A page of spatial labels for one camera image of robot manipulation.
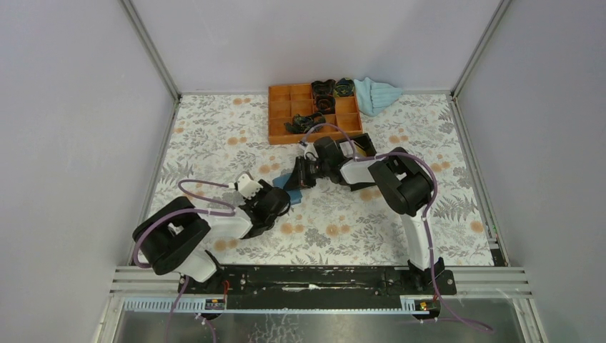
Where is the black rolled band left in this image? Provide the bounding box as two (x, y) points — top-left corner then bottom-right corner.
(311, 79), (336, 98)

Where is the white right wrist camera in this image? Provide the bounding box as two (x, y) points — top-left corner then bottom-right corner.
(303, 143), (318, 161)

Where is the blue leather card holder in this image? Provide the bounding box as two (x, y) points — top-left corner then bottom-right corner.
(272, 173), (304, 207)

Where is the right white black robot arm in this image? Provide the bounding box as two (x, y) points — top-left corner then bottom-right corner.
(284, 134), (439, 294)

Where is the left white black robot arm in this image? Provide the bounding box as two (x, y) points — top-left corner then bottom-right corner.
(132, 184), (291, 294)

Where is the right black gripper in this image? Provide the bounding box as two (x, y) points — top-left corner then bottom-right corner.
(284, 157), (330, 193)

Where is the black card box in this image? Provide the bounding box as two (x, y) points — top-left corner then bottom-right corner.
(351, 133), (377, 157)

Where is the black rolled band centre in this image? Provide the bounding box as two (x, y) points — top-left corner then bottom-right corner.
(314, 94), (336, 114)

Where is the black rolled band top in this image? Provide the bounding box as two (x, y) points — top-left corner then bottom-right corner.
(333, 78), (355, 98)

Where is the light blue folded cloth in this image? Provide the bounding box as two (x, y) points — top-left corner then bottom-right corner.
(353, 77), (404, 117)

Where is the black tangled band pile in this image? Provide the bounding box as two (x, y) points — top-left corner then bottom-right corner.
(284, 112), (327, 134)

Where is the black rolled band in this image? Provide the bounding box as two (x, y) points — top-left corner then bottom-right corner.
(333, 78), (355, 98)
(311, 79), (336, 98)
(314, 94), (336, 114)

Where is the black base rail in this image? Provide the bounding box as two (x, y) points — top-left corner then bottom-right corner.
(179, 264), (457, 310)

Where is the orange compartment tray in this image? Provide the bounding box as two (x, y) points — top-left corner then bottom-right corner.
(268, 80), (364, 145)

